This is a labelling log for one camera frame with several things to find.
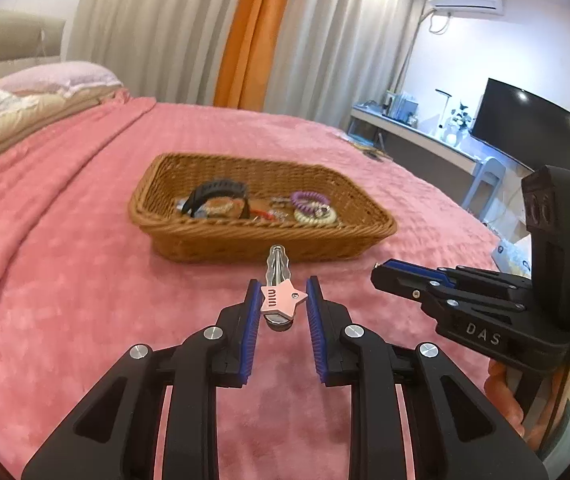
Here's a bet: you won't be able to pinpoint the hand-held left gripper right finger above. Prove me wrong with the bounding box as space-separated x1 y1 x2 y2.
306 275 548 480

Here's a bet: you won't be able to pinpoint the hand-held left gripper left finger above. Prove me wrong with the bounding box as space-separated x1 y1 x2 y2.
21 277 261 480

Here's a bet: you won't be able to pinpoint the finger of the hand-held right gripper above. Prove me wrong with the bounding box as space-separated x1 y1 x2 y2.
370 265 527 315
384 259 533 291

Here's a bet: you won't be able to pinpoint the silver hair clip pink star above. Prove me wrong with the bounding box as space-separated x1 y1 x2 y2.
259 244 310 333

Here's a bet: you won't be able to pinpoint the brown wicker basket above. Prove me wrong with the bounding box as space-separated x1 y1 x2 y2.
128 153 398 264

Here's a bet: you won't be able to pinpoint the cream coil hair tie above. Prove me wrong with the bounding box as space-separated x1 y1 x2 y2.
293 208 338 227

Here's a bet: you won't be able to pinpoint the purple coil hair tie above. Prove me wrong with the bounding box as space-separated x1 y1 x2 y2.
290 190 331 211

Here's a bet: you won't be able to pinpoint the black wristband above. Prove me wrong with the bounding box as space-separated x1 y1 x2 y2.
183 179 252 220

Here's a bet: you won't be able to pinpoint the person's right hand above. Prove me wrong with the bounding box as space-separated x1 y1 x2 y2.
484 359 527 438

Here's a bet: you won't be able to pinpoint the light blue chair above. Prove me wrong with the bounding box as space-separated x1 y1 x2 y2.
460 156 508 211

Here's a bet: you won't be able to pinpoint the flat book with small items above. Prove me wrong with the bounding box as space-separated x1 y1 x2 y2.
332 132 391 161

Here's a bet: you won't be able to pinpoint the black flat television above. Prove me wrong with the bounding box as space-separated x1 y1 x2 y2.
469 78 570 173

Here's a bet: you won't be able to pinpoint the white vase with flowers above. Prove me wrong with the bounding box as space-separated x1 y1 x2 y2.
448 102 472 143

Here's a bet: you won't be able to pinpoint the books and frames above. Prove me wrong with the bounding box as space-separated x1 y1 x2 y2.
384 91 421 126

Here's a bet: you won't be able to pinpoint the white desk lamp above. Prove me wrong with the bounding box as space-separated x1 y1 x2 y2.
435 89 455 131

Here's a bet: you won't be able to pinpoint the beige curtain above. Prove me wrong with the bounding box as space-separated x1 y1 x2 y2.
263 0 428 128
65 0 261 103

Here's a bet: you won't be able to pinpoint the orange curtain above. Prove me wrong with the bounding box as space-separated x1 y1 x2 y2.
213 0 302 109

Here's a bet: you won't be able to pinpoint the beige quilt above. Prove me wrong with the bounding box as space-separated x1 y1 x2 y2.
0 87 130 176

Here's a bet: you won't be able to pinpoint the lilac pillow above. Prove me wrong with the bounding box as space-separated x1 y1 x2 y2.
0 61 124 98

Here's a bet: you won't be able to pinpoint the beige padded headboard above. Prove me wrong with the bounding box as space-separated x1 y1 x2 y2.
0 7 68 68

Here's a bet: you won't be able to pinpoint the white wall desk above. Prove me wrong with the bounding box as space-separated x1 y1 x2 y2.
349 105 483 176

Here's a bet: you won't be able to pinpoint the air conditioner cable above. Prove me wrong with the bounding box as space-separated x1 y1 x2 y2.
427 10 453 36

